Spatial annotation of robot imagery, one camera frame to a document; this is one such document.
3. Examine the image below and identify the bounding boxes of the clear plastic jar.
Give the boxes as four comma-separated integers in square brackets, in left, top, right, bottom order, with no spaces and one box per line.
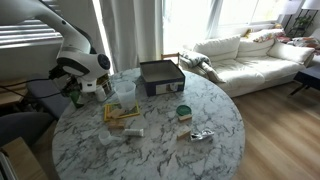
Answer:
[115,81,136,110]

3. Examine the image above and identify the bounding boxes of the green bottle red cap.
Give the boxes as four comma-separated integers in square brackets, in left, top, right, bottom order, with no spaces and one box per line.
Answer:
[69,91,84,108]

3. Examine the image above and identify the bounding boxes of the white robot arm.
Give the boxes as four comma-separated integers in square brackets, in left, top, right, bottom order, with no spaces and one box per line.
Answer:
[0,0,110,93]

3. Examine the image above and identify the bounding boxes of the white cap small jar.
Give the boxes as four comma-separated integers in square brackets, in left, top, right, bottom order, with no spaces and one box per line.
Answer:
[95,86,106,102]

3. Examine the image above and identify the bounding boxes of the dark blue cardboard box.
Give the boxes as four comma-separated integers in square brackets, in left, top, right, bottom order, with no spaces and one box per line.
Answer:
[140,60,185,96]

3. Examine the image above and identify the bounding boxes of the green round lid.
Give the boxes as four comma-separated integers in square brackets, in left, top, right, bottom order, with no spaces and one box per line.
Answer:
[176,105,192,116]

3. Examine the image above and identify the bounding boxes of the wooden chair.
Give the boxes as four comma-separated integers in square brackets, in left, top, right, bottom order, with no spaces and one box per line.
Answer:
[161,53,180,65]

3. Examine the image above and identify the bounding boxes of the folded grey blanket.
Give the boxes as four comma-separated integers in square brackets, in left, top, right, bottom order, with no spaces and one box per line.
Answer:
[179,50,224,83]

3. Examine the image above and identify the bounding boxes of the small wooden block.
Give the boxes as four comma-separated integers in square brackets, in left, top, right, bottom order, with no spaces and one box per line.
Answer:
[176,126,191,140]

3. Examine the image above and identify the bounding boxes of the black white small toy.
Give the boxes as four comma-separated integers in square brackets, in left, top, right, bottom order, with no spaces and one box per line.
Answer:
[190,130,215,141]

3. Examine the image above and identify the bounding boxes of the small clear measuring cup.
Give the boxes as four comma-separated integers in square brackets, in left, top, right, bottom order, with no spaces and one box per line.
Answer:
[98,131,121,145]

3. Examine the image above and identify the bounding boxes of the white sofa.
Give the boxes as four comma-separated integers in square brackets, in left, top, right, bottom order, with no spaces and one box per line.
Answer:
[180,35,315,97]

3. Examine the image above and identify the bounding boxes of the black coffee table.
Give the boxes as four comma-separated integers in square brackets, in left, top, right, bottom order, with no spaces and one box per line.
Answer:
[289,65,320,96]

